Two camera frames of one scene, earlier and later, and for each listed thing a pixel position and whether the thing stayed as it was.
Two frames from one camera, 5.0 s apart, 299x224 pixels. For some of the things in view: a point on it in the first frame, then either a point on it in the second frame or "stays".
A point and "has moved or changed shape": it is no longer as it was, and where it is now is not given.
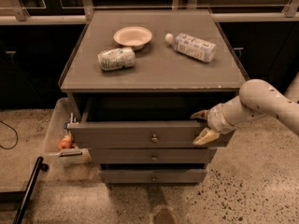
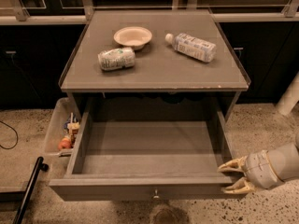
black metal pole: (30, 189) stays
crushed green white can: (119, 58) stays
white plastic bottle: (192, 46) stays
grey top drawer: (140, 134) has moved or changed shape
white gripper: (217, 120) to (258, 169)
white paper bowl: (133, 36) stays
